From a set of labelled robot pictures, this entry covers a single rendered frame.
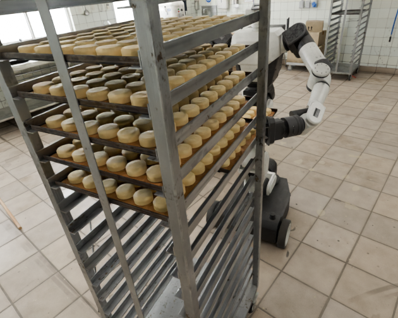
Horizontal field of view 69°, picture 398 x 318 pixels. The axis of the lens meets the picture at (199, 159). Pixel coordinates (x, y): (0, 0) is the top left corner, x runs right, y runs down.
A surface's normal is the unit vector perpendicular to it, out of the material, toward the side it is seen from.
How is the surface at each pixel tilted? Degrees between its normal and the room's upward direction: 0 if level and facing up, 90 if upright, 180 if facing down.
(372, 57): 90
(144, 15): 90
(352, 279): 0
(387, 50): 90
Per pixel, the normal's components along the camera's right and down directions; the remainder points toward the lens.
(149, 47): -0.47, 0.48
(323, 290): -0.08, -0.86
